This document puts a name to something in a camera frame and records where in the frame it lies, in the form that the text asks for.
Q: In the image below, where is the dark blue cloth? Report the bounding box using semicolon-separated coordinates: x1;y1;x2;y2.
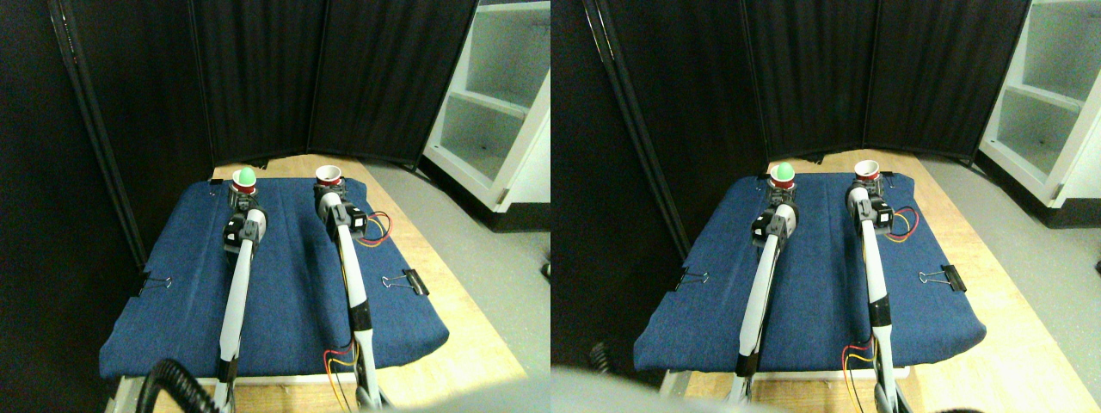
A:
635;173;987;373
100;176;450;379

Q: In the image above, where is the black curtain stand pole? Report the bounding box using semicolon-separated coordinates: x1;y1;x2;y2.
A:
50;0;149;269
585;0;692;263

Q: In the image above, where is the low white table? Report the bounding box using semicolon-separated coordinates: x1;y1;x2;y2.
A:
237;372;358;385
757;368;908;381

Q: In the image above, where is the white shelf unit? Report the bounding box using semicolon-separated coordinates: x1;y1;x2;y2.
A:
421;3;551;214
977;0;1101;210

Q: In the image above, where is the orange wire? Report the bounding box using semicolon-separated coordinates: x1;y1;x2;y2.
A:
889;206;920;243
361;211;392;249
841;342;878;413
323;342;358;412

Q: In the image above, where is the black ribbed hose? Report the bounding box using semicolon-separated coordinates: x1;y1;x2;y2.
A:
138;359;229;413
589;342;622;376

